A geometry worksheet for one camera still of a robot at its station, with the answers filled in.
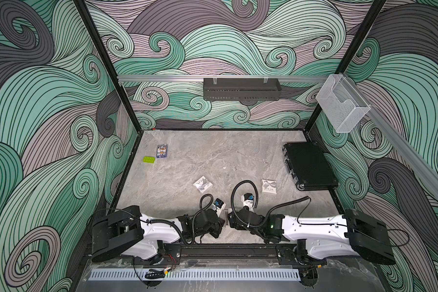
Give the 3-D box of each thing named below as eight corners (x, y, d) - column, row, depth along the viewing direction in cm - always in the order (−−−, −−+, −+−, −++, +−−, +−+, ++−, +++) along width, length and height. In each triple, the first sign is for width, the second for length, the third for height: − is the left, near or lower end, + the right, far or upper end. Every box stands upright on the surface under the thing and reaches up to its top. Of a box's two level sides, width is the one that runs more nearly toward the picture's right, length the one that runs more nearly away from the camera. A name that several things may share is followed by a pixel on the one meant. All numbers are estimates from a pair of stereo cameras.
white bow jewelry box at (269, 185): (261, 193, 93) (262, 190, 90) (261, 181, 98) (263, 178, 95) (274, 196, 92) (276, 192, 89) (274, 183, 97) (276, 180, 94)
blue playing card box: (156, 158, 108) (156, 156, 106) (157, 146, 114) (156, 144, 112) (166, 157, 108) (166, 155, 107) (167, 145, 115) (166, 143, 113)
